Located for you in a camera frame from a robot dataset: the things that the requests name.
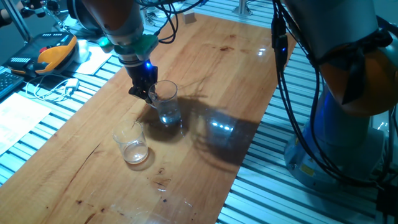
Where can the crumpled white tissue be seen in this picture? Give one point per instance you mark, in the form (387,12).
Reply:
(82,51)

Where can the aluminium frame beam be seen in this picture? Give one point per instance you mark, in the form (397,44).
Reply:
(242,7)

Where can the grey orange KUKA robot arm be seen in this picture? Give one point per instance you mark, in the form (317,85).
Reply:
(342,62)

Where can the grey metal bar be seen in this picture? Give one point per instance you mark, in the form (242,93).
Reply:
(17,20)

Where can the small white paper sheet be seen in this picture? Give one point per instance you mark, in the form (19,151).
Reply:
(96,60)

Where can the varnished wooden board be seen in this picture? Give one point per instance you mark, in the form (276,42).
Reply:
(217,77)

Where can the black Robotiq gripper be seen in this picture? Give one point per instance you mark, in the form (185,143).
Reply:
(141,76)

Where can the small wooden block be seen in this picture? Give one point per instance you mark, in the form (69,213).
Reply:
(188,16)

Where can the person's bare hand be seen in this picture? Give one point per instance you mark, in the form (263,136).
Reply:
(4,14)

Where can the clear glass tumbler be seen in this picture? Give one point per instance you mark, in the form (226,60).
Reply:
(132,149)

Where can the black sleeved forearm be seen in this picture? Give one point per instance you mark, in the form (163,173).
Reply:
(3,21)

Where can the large white paper sheet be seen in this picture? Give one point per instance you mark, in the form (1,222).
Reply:
(18,118)

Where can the black handheld controller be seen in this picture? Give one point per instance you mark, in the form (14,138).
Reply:
(34,7)

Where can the orange black teach pendant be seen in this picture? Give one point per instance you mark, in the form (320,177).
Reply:
(53,53)

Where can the black computer keyboard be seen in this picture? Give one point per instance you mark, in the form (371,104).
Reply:
(8,82)

